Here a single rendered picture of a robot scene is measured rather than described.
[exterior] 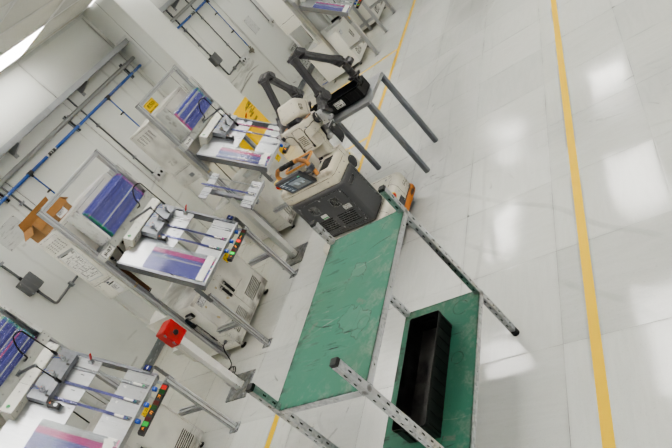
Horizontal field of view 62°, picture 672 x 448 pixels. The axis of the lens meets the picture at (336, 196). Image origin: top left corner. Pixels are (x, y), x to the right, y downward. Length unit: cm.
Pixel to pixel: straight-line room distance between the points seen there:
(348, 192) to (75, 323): 321
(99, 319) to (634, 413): 488
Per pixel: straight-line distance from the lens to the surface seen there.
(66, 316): 603
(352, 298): 230
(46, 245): 491
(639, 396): 262
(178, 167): 576
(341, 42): 848
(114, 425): 392
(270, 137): 571
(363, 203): 399
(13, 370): 413
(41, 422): 404
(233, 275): 501
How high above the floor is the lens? 212
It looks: 22 degrees down
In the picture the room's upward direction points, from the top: 45 degrees counter-clockwise
